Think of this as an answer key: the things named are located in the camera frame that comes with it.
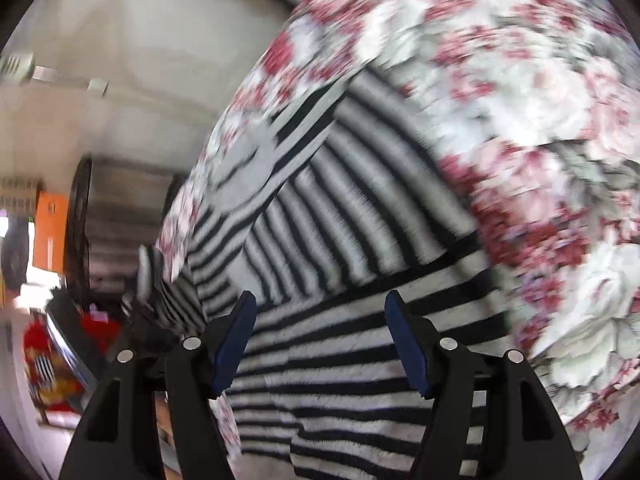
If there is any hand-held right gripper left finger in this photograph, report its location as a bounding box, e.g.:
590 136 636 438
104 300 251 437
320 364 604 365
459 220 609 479
59 290 258 480

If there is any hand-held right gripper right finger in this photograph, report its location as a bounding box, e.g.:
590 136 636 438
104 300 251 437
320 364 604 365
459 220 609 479
385 289 584 480

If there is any black white striped sweater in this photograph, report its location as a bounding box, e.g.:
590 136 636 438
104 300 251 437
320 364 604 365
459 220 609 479
150 67 516 480

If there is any red cloth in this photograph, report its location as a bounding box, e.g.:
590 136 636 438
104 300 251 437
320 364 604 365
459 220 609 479
80 310 124 356

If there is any red yellow printed bag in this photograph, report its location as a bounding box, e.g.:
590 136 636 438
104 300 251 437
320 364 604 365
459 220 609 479
22 320 83 411

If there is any black round fan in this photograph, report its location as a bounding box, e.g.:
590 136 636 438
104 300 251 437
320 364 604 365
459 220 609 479
62 157 94 296

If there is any orange box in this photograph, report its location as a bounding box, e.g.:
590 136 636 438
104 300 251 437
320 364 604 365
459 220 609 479
32 191 71 273

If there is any floral bedsheet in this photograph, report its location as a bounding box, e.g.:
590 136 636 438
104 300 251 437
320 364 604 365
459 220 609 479
155 0 640 461

